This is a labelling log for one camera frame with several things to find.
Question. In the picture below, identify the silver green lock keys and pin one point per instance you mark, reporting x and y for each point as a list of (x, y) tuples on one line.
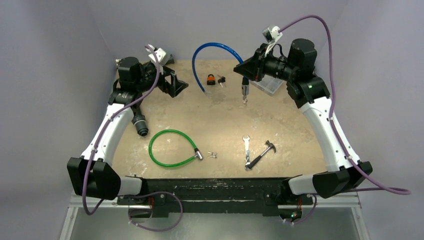
[(212, 155)]

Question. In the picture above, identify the small black handle hammer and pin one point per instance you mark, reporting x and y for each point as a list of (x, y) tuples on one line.
[(270, 146)]

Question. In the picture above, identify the black head keys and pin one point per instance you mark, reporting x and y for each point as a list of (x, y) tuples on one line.
[(221, 81)]

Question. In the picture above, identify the silver blue lock keys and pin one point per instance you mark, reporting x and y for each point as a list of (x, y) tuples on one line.
[(245, 100)]

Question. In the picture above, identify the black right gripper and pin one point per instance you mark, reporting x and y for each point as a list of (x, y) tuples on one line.
[(259, 65)]

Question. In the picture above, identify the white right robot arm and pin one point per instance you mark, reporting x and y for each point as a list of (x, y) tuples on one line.
[(344, 171)]

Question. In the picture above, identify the clear plastic screw box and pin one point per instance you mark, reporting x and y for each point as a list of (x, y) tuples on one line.
[(268, 85)]

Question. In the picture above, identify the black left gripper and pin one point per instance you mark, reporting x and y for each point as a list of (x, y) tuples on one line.
[(176, 85)]

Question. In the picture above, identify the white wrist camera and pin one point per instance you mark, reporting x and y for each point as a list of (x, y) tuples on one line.
[(272, 34), (158, 55)]

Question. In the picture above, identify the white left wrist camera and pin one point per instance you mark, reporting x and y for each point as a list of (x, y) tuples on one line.
[(158, 55)]

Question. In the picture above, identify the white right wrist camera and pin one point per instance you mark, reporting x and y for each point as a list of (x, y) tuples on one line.
[(272, 34)]

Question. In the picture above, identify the silver open-end wrench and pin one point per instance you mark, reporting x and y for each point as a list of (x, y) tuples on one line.
[(246, 140)]

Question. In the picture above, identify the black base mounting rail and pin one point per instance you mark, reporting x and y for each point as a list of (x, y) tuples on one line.
[(252, 195)]

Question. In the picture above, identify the orange black padlock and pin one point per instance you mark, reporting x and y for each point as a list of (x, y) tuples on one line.
[(211, 80)]

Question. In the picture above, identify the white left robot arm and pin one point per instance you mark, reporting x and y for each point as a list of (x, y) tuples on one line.
[(91, 173)]

